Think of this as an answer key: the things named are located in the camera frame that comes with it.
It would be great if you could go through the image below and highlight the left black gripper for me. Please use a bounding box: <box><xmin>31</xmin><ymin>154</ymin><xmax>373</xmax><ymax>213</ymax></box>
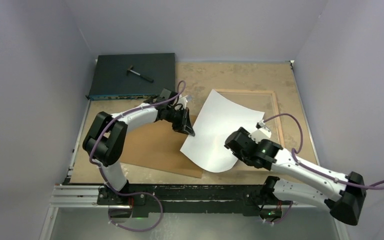
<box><xmin>165</xmin><ymin>106</ymin><xmax>195</xmax><ymax>136</ymax></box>

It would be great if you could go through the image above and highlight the printed photo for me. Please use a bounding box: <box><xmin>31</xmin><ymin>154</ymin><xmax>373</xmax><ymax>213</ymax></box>
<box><xmin>179</xmin><ymin>88</ymin><xmax>273</xmax><ymax>174</ymax></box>

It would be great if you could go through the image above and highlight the wooden picture frame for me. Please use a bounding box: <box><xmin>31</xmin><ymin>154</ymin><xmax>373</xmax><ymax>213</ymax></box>
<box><xmin>214</xmin><ymin>89</ymin><xmax>285</xmax><ymax>172</ymax></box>

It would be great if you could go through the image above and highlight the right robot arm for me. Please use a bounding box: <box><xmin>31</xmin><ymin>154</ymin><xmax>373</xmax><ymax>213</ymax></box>
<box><xmin>224</xmin><ymin>127</ymin><xmax>367</xmax><ymax>226</ymax></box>

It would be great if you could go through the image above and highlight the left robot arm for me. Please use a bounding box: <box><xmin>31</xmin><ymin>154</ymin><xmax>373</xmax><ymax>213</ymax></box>
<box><xmin>82</xmin><ymin>88</ymin><xmax>195</xmax><ymax>205</ymax></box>

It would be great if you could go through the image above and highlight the brown backing board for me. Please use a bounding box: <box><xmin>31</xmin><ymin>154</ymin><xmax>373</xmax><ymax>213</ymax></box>
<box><xmin>119</xmin><ymin>120</ymin><xmax>203</xmax><ymax>179</ymax></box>

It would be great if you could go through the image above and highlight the small black hammer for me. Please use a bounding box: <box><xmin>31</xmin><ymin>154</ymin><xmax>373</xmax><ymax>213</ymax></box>
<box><xmin>126</xmin><ymin>65</ymin><xmax>154</xmax><ymax>83</ymax></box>

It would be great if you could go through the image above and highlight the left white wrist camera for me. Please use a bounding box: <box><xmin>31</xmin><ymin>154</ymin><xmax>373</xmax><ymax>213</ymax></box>
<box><xmin>178</xmin><ymin>95</ymin><xmax>192</xmax><ymax>108</ymax></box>

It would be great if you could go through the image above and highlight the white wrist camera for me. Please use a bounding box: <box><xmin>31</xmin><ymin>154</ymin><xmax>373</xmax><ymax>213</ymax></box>
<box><xmin>255</xmin><ymin>119</ymin><xmax>267</xmax><ymax>129</ymax></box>
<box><xmin>178</xmin><ymin>95</ymin><xmax>192</xmax><ymax>108</ymax></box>

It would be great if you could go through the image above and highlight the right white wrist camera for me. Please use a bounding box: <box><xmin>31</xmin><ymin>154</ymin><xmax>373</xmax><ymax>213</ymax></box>
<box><xmin>255</xmin><ymin>119</ymin><xmax>267</xmax><ymax>129</ymax></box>

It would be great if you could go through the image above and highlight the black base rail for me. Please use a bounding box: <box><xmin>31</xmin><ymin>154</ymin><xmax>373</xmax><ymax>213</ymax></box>
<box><xmin>97</xmin><ymin>183</ymin><xmax>290</xmax><ymax>218</ymax></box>

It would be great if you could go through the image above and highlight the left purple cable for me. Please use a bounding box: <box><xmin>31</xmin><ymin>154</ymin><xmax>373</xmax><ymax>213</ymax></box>
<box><xmin>88</xmin><ymin>80</ymin><xmax>188</xmax><ymax>233</ymax></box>

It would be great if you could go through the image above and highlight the dark network switch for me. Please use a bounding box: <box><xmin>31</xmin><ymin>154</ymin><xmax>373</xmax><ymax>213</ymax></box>
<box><xmin>86</xmin><ymin>53</ymin><xmax>176</xmax><ymax>101</ymax></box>

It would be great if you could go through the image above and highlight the aluminium extrusion rail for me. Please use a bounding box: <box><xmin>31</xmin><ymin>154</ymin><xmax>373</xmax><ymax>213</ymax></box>
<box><xmin>48</xmin><ymin>184</ymin><xmax>342</xmax><ymax>209</ymax></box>

